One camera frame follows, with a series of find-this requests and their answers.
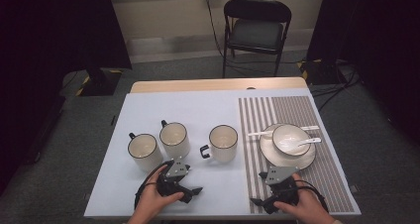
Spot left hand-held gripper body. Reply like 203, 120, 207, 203
156, 160, 203, 204

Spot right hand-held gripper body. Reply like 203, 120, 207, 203
250, 166, 300, 215

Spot white cup with black handle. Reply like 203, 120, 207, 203
158, 119, 192, 161
199, 124, 239, 164
127, 132, 164, 172

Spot person's left hand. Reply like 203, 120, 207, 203
132, 164, 184, 221

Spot person's right hand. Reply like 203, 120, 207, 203
273, 173, 332, 223

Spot white ceramic plate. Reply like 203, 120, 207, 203
259, 122, 317, 171

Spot white ceramic bowl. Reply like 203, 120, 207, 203
271, 123, 313, 158

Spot long white utensil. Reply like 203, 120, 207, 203
247, 125, 321, 138

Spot grey striped placemat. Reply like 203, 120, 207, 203
238, 95, 357, 215

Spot pale blue table mat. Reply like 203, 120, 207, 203
83, 87, 362, 219

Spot black stand base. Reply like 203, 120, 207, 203
300, 58, 349, 86
78, 67, 124, 98

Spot black folding chair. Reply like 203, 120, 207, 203
222, 0, 293, 79

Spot black curtain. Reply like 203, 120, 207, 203
306, 0, 420, 146
0, 0, 133, 188

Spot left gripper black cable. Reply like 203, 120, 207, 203
134, 166, 166, 209

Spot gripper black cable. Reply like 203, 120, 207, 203
294, 179, 330, 214
134, 166, 166, 209

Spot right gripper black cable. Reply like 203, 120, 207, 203
294, 179, 330, 214

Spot black floor cables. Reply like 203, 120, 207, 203
310, 63, 362, 113

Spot black wall power cable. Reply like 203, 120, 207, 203
203, 0, 226, 58

